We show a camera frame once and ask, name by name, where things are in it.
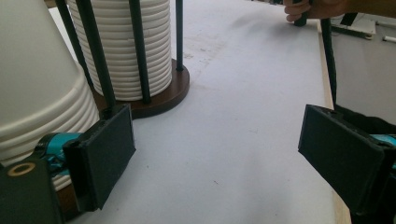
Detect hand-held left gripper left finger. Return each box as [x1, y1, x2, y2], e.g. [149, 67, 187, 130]
[63, 104, 137, 213]

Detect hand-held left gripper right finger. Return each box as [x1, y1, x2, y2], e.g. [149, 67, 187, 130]
[297, 104, 396, 217]

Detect wooden cup holder black rods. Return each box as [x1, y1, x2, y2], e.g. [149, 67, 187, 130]
[55, 0, 191, 120]

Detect stack of white cups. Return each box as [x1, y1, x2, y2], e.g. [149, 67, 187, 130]
[66, 0, 174, 103]
[0, 0, 101, 191]

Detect flat white and black board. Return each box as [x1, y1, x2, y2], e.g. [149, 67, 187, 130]
[330, 12, 378, 41]

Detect white foam mat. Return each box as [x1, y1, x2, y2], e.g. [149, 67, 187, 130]
[48, 0, 344, 224]

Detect black cable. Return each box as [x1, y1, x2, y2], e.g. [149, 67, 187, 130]
[319, 18, 339, 107]

